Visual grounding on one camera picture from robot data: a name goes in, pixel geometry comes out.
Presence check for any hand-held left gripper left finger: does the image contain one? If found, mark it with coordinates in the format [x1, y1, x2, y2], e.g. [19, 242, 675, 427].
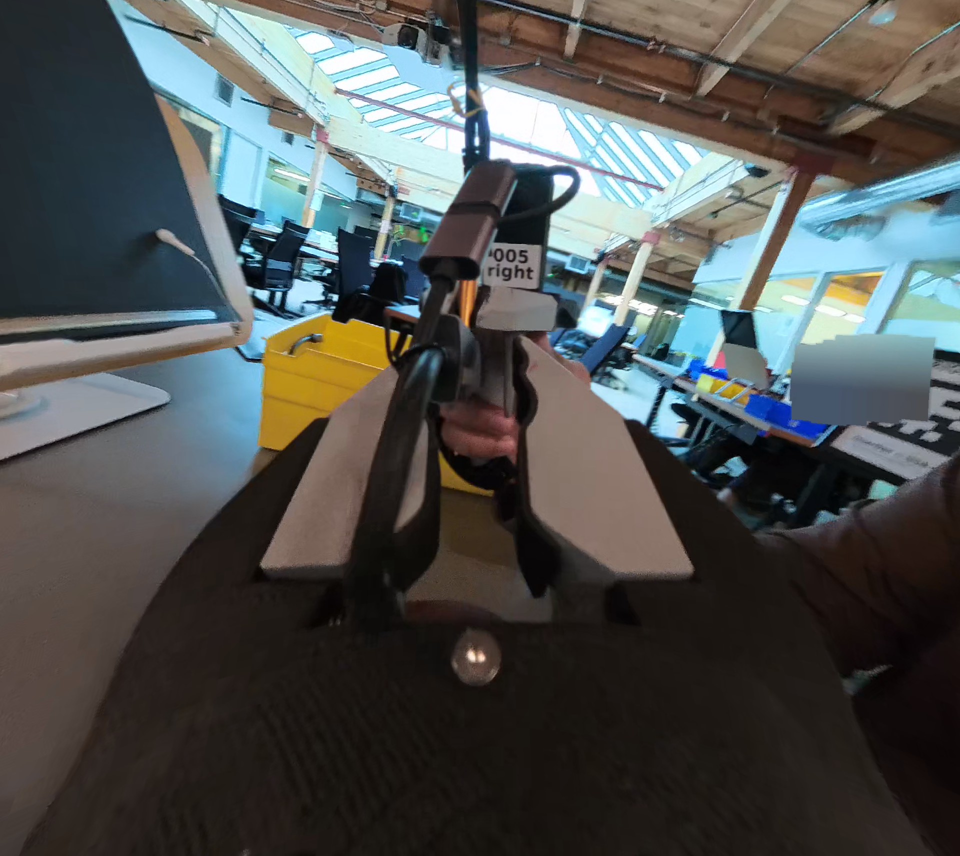
[259, 359, 445, 593]

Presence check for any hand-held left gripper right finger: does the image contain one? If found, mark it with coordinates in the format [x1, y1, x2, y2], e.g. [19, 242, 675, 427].
[512, 331, 696, 601]

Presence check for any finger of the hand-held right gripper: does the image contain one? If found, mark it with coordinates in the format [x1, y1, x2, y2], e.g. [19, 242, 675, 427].
[475, 286, 561, 416]
[432, 313, 483, 403]

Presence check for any grey usb-c adapter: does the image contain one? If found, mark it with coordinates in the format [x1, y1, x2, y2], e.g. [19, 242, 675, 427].
[418, 160, 584, 281]

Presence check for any black cable with orange plug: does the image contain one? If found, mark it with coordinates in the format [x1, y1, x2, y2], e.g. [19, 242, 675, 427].
[348, 0, 519, 628]

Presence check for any yellow plastic bin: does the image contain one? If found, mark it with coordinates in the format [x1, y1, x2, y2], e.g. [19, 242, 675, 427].
[258, 312, 496, 497]

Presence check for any person's right forearm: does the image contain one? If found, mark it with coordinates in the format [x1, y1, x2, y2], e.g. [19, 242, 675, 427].
[753, 454, 960, 722]

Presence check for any person's right hand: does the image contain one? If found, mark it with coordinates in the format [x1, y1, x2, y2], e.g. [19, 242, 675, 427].
[441, 334, 595, 466]

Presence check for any black backpack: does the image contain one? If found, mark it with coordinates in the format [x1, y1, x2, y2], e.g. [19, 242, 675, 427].
[371, 261, 410, 325]

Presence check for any black office chair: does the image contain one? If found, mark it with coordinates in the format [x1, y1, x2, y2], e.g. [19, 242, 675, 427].
[332, 228, 376, 321]
[217, 194, 260, 272]
[251, 220, 312, 316]

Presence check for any row of blue bins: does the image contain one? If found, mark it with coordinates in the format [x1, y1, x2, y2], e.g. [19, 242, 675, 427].
[686, 359, 835, 448]

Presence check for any black framed marker sign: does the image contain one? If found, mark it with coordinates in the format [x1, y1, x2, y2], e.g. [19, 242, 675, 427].
[828, 353, 960, 482]

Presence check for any computer monitor with silver stand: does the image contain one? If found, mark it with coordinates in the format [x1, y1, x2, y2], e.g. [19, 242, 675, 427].
[0, 0, 256, 461]

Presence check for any ceiling security camera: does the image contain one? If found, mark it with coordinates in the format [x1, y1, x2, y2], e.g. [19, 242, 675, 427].
[381, 16, 455, 66]

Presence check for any white-tipped thin wire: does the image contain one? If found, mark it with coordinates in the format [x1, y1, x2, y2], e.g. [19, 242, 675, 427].
[155, 228, 237, 328]

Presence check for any silver ventilation duct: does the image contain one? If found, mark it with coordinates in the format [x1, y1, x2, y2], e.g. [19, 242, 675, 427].
[798, 154, 960, 238]

